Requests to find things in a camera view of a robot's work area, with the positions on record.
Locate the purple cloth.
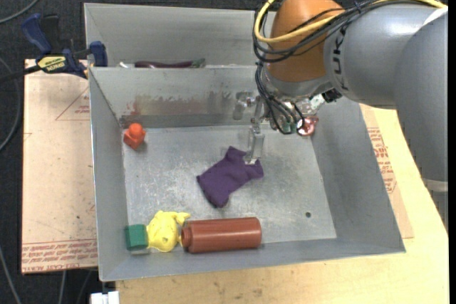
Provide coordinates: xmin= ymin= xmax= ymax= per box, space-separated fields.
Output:
xmin=196 ymin=145 xmax=265 ymax=209

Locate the pink round ring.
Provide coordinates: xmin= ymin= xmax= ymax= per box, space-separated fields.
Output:
xmin=296 ymin=116 xmax=320 ymax=137

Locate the grey metal bin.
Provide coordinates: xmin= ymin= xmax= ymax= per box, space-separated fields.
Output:
xmin=83 ymin=2 xmax=407 ymax=283

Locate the brown cardboard board red print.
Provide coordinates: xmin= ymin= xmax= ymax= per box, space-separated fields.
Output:
xmin=21 ymin=58 xmax=415 ymax=276

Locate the yellow toy animal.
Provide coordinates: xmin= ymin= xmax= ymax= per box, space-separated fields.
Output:
xmin=145 ymin=210 xmax=192 ymax=253

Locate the orange toy block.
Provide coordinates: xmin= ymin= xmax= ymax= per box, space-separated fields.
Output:
xmin=123 ymin=122 xmax=147 ymax=150

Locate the red-brown plastic bottle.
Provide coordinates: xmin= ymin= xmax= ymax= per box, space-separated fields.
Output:
xmin=180 ymin=216 xmax=263 ymax=255

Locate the black cylinder on white bracket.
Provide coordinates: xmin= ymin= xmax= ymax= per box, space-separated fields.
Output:
xmin=309 ymin=88 xmax=343 ymax=108

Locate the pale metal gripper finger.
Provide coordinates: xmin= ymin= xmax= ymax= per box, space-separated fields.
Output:
xmin=245 ymin=131 xmax=259 ymax=166
xmin=256 ymin=133 xmax=267 ymax=159

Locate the green cube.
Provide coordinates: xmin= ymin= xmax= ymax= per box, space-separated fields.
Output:
xmin=123 ymin=224 xmax=149 ymax=251

